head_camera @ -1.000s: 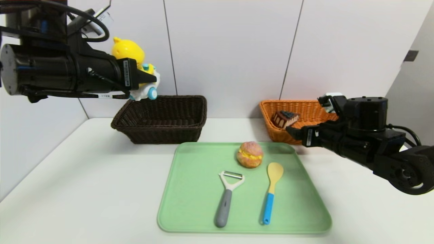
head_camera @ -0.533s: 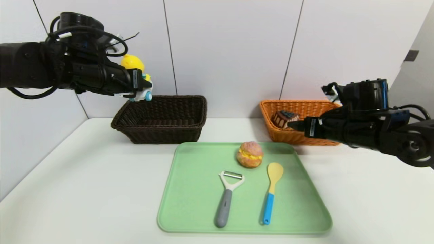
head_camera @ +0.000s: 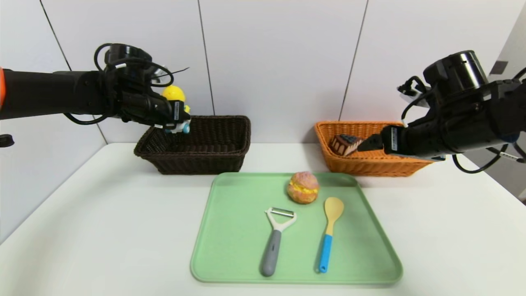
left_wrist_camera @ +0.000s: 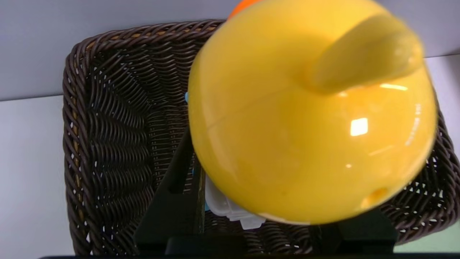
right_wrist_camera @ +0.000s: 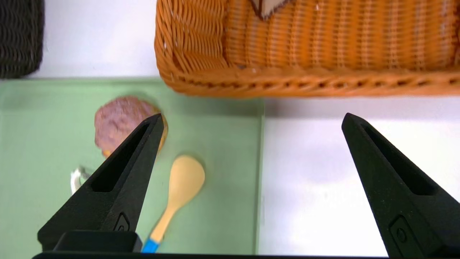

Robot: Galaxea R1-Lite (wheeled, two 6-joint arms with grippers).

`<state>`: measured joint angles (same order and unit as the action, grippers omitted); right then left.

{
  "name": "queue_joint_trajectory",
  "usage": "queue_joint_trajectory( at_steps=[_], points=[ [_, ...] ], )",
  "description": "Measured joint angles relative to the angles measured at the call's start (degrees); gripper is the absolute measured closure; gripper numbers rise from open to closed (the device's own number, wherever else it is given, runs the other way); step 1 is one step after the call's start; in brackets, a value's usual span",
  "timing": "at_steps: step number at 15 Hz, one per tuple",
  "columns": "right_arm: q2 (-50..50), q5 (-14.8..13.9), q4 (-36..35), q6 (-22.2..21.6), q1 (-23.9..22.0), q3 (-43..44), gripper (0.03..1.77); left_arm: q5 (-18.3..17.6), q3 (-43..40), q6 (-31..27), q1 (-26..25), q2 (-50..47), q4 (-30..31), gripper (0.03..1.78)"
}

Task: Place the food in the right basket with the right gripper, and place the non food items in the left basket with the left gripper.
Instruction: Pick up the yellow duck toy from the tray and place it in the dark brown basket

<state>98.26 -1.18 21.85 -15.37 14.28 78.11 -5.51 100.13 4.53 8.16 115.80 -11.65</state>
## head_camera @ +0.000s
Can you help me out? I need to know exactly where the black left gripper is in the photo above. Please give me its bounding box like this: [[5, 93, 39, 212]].
[[146, 94, 191, 130]]

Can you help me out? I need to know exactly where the orange wicker basket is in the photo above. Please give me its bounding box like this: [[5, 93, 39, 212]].
[[315, 121, 434, 177]]

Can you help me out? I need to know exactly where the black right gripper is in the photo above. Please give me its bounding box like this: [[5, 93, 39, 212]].
[[357, 125, 424, 155]]

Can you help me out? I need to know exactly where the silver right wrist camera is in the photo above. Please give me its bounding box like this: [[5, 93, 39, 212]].
[[398, 80, 430, 108]]

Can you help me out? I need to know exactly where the chocolate cake slice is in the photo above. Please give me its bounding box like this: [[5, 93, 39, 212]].
[[330, 134, 364, 157]]

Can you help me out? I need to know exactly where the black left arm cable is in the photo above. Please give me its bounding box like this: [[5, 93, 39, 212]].
[[94, 43, 175, 88]]

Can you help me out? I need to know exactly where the white peeler with grey handle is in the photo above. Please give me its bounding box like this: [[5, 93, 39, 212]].
[[260, 207, 297, 276]]

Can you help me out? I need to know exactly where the wooden spoon with blue handle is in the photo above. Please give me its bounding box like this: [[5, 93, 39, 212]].
[[318, 197, 344, 273]]

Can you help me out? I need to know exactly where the yellow duck toy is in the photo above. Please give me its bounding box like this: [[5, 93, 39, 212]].
[[161, 85, 192, 134]]

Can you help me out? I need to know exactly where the light green plastic tray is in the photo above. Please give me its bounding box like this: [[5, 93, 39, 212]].
[[190, 172, 403, 284]]

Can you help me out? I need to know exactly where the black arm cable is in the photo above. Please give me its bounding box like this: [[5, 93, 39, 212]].
[[452, 142, 526, 174], [94, 43, 175, 88]]

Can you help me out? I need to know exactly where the dark brown wicker basket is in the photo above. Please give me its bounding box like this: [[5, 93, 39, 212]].
[[134, 116, 251, 175]]

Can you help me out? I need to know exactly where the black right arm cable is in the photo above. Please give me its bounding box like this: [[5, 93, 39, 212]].
[[452, 142, 526, 174]]

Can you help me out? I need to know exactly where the cream puff pastry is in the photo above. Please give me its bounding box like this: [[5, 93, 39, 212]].
[[287, 171, 320, 204]]

